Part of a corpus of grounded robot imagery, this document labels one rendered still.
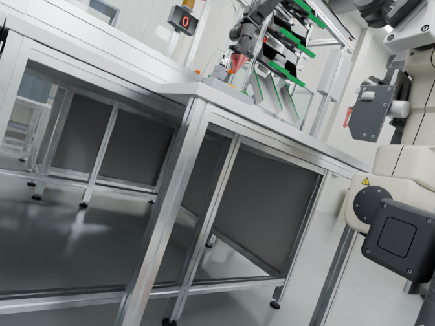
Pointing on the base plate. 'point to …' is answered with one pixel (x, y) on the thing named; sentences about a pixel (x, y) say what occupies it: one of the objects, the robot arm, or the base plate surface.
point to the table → (178, 93)
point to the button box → (228, 90)
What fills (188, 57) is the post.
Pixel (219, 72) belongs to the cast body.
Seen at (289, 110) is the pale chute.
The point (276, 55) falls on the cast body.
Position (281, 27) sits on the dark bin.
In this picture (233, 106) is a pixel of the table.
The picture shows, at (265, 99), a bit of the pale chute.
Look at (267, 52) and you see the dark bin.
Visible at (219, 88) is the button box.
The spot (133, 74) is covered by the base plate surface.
